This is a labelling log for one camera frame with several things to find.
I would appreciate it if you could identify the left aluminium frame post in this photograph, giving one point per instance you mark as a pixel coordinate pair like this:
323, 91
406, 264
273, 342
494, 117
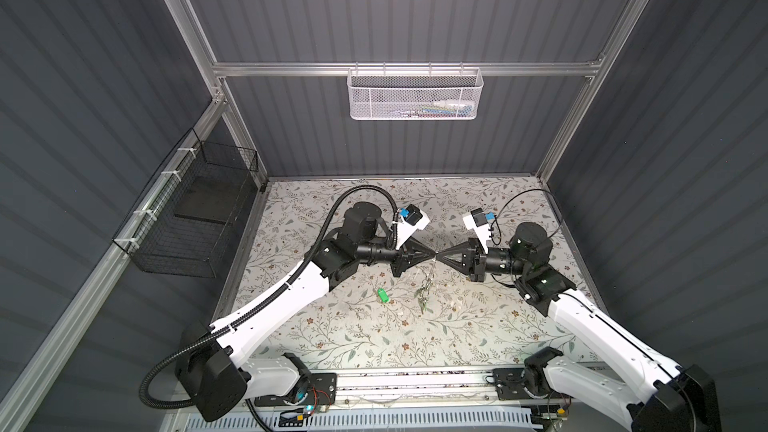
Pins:
198, 45

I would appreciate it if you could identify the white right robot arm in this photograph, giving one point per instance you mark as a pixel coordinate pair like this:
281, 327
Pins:
651, 391

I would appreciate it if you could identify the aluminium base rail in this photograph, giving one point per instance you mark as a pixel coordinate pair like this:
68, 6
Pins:
420, 385

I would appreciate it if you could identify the horizontal aluminium frame bar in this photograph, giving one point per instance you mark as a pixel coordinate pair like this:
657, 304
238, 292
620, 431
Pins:
339, 69

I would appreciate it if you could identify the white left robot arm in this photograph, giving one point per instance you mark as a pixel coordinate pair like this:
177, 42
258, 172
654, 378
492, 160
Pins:
363, 238

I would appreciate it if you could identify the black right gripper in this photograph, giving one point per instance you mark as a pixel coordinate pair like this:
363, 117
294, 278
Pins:
473, 259

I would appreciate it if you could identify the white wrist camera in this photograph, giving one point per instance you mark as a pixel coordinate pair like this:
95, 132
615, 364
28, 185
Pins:
410, 219
479, 222

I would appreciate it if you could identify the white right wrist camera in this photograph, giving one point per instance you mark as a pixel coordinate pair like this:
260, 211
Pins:
479, 222

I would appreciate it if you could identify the left side aluminium rail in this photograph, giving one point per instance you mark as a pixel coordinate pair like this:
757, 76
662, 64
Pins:
28, 392

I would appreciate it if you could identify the items in white basket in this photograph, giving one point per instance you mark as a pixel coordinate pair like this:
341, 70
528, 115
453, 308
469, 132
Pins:
451, 108

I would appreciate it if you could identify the white slotted cable duct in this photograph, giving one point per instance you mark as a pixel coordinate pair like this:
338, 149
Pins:
471, 418

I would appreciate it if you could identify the green key tag with key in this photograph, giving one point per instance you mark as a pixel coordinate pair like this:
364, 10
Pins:
383, 295

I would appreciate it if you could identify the white wire mesh basket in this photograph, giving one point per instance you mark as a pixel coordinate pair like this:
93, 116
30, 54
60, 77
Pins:
374, 98

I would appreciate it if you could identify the aluminium frame corner post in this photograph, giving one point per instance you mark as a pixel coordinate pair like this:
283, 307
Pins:
616, 41

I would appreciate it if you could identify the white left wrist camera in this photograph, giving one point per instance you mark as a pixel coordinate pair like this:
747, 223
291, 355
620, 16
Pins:
410, 219

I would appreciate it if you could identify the black wire basket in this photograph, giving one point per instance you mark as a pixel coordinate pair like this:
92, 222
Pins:
202, 217

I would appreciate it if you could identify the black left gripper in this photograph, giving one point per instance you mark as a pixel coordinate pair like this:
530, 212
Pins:
408, 249

